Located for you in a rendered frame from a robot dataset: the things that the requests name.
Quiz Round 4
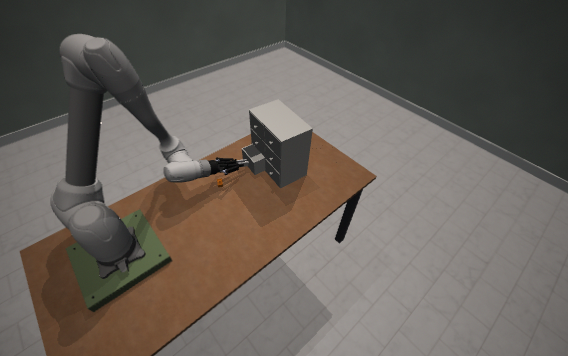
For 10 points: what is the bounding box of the dark grey drawer front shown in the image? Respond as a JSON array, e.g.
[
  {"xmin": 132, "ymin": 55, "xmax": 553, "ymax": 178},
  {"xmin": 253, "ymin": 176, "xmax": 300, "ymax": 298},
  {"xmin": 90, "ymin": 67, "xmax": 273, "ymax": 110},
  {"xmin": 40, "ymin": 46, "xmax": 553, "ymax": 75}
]
[
  {"xmin": 265, "ymin": 127, "xmax": 281, "ymax": 157},
  {"xmin": 251, "ymin": 129, "xmax": 265, "ymax": 156},
  {"xmin": 265, "ymin": 144, "xmax": 280, "ymax": 173},
  {"xmin": 266, "ymin": 159, "xmax": 280, "ymax": 187},
  {"xmin": 242, "ymin": 144, "xmax": 265, "ymax": 175},
  {"xmin": 250, "ymin": 112, "xmax": 264, "ymax": 141}
]

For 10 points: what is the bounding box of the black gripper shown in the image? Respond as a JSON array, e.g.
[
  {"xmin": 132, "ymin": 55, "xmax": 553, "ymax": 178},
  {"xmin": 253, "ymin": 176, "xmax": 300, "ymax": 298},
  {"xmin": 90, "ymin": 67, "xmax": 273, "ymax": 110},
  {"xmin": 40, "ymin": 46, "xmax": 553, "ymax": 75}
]
[{"xmin": 208, "ymin": 157, "xmax": 249, "ymax": 175}]

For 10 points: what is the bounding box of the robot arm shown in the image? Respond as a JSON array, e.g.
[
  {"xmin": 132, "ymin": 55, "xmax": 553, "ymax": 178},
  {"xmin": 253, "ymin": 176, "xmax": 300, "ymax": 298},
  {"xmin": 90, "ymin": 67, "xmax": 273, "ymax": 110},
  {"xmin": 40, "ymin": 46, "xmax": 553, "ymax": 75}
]
[{"xmin": 50, "ymin": 34, "xmax": 211, "ymax": 279}]

